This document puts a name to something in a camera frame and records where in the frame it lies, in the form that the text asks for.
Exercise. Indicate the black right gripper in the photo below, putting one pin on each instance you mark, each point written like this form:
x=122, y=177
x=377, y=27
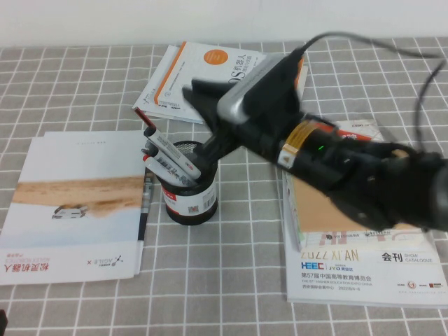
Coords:
x=255, y=136

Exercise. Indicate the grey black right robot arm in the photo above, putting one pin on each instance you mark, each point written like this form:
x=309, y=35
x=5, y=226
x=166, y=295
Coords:
x=367, y=182

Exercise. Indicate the thin red pen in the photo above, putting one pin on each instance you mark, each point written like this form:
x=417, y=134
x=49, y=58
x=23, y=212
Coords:
x=143, y=117

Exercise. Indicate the black mesh pen holder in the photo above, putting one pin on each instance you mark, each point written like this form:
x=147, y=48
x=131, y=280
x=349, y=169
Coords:
x=189, y=210

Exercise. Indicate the white orange ROS book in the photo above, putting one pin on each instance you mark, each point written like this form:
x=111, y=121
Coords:
x=196, y=70

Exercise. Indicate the white marker with red cap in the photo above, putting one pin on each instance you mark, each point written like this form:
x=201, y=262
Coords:
x=164, y=166

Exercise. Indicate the AgileX brochure with desert photo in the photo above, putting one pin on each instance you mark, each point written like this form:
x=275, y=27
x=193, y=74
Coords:
x=70, y=210
x=147, y=196

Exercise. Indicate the brown kraft notebook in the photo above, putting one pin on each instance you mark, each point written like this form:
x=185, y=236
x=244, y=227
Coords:
x=315, y=210

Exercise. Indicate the book with red band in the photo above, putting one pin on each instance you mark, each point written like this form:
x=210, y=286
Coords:
x=367, y=129

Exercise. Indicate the grey checked tablecloth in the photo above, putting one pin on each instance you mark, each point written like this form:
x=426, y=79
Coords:
x=245, y=280

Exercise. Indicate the white show catalogue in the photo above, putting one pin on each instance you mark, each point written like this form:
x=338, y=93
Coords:
x=350, y=273

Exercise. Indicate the black object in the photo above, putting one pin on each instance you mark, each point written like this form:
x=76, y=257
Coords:
x=3, y=323

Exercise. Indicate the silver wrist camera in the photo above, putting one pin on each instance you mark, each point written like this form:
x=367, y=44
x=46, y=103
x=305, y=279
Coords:
x=238, y=98

